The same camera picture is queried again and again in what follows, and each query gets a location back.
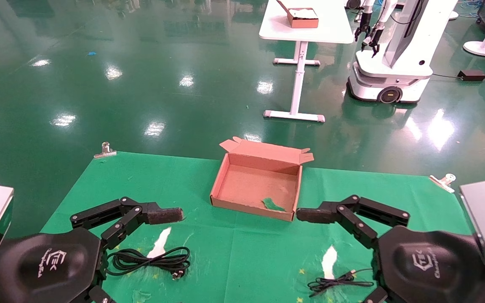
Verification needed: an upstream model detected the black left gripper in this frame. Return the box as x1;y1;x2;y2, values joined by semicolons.
0;228;116;303

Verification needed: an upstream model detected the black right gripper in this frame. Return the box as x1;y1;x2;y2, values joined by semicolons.
362;226;485;303

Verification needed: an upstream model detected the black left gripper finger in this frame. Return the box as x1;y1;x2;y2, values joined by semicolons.
70;197;184;250

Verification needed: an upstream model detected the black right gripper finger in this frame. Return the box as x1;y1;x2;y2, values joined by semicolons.
296;195;410;249

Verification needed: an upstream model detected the thin black cable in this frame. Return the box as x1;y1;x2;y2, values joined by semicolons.
308;269;375;298

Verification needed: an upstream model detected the thick black power cable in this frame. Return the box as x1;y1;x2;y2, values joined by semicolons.
107;247;191;281

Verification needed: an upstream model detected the open brown cardboard box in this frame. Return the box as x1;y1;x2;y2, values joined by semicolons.
210;136;314;222

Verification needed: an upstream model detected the small brown cardboard box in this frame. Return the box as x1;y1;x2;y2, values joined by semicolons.
276;0;320;29

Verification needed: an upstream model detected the green table cloth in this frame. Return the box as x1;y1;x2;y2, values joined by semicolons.
40;151;472;303

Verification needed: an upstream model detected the small green cloth scrap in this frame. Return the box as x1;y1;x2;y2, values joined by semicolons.
261;197;286;212

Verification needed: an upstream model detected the silver binder clip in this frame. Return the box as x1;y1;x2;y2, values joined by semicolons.
94;142;117;159
429;173;456;194

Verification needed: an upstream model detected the white wheeled robot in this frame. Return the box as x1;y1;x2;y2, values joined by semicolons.
347;0;458;104

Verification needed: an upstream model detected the white table with legs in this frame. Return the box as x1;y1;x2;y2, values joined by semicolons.
259;0;354;123

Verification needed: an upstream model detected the black power adapter brick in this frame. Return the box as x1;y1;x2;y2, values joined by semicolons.
457;69;485;82

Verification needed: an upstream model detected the black floor cable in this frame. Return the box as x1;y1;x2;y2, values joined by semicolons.
432;73;485;81

